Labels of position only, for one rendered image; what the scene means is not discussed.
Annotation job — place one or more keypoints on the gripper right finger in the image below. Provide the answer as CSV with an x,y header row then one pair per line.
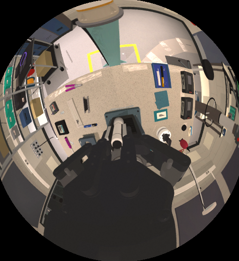
x,y
164,155

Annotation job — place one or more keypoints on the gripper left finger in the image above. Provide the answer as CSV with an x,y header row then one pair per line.
x,y
78,158

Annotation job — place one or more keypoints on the white lens with black lever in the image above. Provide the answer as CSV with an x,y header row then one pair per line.
x,y
162,131

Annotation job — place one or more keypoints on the white cylinder with dark end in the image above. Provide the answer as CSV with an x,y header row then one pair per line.
x,y
117,130

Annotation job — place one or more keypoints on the blue marker pen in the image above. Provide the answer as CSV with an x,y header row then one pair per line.
x,y
89,125

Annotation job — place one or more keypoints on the black box with white label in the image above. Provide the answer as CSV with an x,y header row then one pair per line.
x,y
61,127

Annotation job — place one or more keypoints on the small blue card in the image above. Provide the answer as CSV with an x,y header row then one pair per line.
x,y
190,130

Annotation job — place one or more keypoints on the teal framed label card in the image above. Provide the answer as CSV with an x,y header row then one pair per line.
x,y
160,115

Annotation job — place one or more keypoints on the grey socket panel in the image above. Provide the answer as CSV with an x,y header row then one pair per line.
x,y
37,148

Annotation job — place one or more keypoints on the white ruler strip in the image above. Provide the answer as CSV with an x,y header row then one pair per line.
x,y
74,112

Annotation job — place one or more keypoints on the black control box with screen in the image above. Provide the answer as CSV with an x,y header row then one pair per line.
x,y
187,108
187,81

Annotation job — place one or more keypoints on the black flat rectangular device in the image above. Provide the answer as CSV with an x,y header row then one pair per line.
x,y
86,104

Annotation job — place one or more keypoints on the teal cloth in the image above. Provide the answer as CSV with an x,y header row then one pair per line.
x,y
161,99

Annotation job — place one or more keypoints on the small black meter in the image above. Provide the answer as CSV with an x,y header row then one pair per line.
x,y
54,107

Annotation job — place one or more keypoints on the brown side table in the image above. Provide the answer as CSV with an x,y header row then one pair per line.
x,y
205,110

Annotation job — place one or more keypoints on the small cardboard box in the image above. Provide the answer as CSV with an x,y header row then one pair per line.
x,y
36,108

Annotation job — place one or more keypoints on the blue storage box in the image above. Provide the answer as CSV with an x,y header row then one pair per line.
x,y
25,117

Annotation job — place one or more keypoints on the white desk lamp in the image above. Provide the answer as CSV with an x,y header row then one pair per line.
x,y
210,208

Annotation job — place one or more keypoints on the white pen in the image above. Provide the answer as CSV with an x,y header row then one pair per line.
x,y
158,78

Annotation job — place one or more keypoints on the blue tool tray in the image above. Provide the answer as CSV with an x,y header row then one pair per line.
x,y
167,75

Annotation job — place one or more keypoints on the grey metal shelf unit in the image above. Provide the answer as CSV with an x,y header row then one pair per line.
x,y
39,86

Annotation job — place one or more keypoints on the black tool rack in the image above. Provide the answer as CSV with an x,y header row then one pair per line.
x,y
236,97

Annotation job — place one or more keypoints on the grey flat board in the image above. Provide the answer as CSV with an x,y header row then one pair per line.
x,y
175,61

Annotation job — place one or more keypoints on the black round stool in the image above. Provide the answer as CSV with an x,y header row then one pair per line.
x,y
208,69

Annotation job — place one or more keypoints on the large cardboard box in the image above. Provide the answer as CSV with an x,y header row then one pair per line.
x,y
44,63

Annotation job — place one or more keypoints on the blue cabinet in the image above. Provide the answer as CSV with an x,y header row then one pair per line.
x,y
54,27

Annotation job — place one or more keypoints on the grey blue bracket block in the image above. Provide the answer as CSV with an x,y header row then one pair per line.
x,y
83,140

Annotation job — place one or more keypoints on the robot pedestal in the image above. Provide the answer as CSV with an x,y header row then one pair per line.
x,y
106,42

